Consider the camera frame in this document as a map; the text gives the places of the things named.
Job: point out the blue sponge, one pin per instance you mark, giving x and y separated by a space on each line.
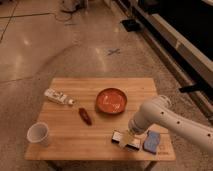
151 142

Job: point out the white paper cup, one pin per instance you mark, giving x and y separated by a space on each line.
38 133

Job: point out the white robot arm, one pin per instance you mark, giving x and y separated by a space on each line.
157 111

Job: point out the wooden table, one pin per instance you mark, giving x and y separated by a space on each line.
72 139

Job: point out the orange ceramic bowl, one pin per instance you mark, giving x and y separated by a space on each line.
111 101

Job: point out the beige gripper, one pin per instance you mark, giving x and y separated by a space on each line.
127 137

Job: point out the dark snack box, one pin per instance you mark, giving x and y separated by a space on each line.
134 143

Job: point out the black floor object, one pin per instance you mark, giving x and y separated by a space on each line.
130 25

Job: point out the red chili pepper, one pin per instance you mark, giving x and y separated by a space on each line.
84 115

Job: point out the white plastic bottle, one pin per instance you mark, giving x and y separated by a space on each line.
58 97

